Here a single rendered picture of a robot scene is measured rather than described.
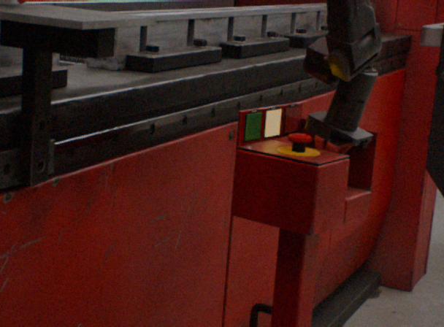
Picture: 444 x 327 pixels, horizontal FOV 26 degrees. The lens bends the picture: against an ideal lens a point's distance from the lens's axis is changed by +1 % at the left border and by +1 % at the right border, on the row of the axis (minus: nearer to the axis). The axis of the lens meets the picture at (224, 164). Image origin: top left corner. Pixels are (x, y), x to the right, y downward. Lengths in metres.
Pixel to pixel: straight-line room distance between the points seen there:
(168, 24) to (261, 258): 0.61
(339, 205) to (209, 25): 0.60
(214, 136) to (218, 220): 0.19
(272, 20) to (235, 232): 0.61
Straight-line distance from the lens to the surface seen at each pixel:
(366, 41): 1.57
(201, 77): 1.74
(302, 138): 1.57
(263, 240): 2.18
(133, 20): 1.23
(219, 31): 2.09
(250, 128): 1.61
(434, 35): 0.82
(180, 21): 1.92
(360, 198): 1.67
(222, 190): 1.90
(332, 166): 1.56
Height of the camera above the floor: 1.09
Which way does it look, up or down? 12 degrees down
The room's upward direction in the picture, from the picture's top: 4 degrees clockwise
